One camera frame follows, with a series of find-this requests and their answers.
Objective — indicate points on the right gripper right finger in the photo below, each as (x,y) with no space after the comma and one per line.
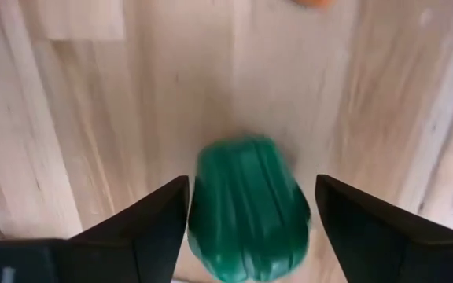
(368,243)

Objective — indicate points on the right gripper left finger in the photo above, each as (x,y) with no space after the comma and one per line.
(159,228)

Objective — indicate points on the green toy bell pepper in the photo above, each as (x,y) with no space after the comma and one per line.
(250,208)

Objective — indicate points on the orange cloth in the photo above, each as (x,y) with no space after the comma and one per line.
(313,3)

